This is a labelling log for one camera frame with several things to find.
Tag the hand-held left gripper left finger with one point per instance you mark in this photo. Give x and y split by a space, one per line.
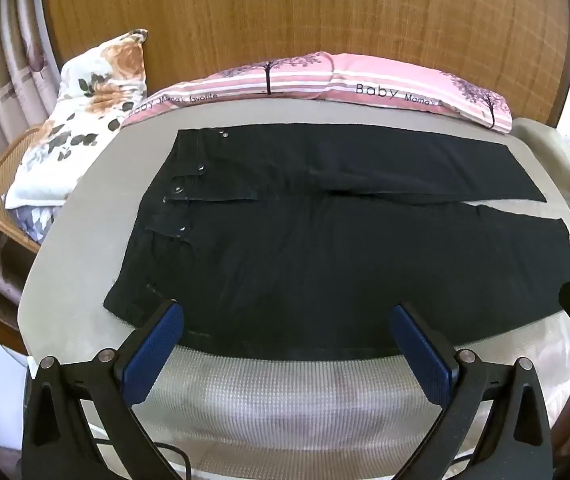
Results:
157 345

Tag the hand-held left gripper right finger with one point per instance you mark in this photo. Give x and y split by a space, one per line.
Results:
421 355

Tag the black pants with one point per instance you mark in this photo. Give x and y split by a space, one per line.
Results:
315 260

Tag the beige blanket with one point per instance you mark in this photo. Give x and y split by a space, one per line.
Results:
550 160

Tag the grey floral cloth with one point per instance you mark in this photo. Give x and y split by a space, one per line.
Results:
35 220

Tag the floral pillow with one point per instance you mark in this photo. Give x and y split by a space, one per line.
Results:
82 110

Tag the pink striped pillow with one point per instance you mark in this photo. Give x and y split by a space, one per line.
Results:
235 82
415 87

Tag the patterned curtain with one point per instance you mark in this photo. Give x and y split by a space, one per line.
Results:
0 85

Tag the wooden headboard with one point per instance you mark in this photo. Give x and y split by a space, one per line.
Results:
290 10

